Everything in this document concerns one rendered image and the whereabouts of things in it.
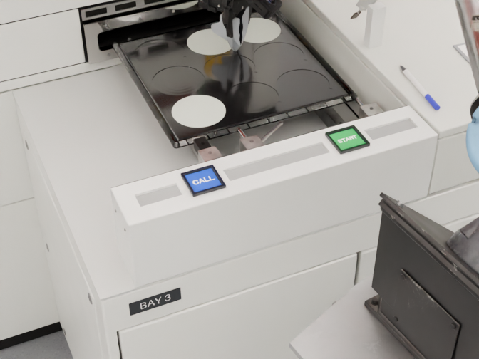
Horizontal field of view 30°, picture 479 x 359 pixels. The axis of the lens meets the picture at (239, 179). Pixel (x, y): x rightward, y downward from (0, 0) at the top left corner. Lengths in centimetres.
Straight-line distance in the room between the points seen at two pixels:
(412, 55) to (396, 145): 27
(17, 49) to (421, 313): 99
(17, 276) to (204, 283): 83
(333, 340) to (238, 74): 62
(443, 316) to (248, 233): 37
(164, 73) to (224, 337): 53
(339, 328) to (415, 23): 70
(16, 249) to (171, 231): 85
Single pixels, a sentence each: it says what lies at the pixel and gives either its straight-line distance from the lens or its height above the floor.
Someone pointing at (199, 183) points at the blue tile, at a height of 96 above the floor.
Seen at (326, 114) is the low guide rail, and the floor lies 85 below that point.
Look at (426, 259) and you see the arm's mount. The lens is 125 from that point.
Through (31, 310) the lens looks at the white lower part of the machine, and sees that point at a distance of 235.
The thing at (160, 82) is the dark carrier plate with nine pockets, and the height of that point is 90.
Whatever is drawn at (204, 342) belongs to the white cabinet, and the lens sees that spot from 162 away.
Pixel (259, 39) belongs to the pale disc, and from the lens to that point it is 187.
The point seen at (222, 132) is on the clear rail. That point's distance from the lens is 162.
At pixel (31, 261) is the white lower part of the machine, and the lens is 223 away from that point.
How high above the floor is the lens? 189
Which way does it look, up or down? 41 degrees down
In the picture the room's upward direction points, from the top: straight up
